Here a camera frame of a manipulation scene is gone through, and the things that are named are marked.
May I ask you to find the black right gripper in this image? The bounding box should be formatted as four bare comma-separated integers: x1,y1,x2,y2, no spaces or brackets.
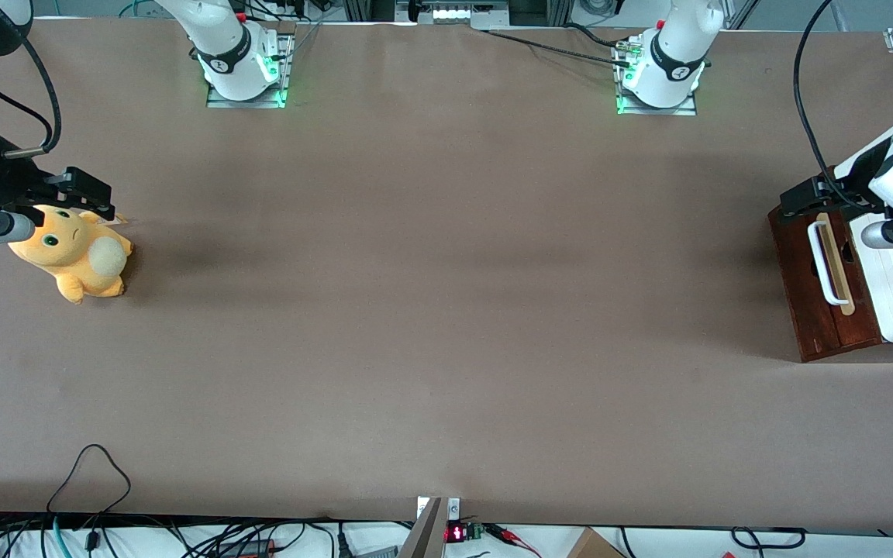
0,136,117,223

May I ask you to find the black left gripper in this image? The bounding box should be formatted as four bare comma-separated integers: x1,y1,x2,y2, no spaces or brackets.
781,139,893,220

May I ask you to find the metal base plate right arm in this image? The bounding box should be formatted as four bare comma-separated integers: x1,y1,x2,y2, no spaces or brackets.
205,31,295,109

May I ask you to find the metal base plate left arm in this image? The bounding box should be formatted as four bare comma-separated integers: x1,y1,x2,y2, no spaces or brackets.
615,40,698,117

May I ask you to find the orange plush toy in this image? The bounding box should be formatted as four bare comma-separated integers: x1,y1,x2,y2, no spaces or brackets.
7,204,135,305

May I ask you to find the grey lit power strip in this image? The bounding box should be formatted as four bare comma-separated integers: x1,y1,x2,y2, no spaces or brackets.
395,0,511,30

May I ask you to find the brown cardboard box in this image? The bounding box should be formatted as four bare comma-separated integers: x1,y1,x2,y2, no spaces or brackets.
566,527,627,558

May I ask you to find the red clip lead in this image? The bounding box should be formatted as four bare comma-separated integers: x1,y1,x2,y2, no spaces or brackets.
484,524,542,558

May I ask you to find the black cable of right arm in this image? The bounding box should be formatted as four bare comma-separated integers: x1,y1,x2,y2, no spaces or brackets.
0,35,63,160

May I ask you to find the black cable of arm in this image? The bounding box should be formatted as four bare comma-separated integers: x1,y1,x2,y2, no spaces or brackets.
0,35,63,160
792,0,881,212

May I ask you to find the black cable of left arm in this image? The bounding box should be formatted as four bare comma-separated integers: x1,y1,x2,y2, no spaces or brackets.
792,0,881,212

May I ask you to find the black looped cable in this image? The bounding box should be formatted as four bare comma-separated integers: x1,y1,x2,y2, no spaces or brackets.
47,443,133,517

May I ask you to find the short black table cable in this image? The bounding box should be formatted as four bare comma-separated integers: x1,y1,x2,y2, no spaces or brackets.
567,22,630,47

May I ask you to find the long black table cable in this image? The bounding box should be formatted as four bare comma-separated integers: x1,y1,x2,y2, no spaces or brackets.
484,29,633,69

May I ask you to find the black flat loop cable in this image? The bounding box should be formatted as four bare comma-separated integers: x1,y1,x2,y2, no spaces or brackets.
729,526,809,550

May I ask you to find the white metal bracket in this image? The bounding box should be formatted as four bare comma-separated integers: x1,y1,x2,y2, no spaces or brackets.
416,497,462,521

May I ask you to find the grey metal post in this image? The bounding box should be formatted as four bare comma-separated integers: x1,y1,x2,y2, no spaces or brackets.
396,497,448,558

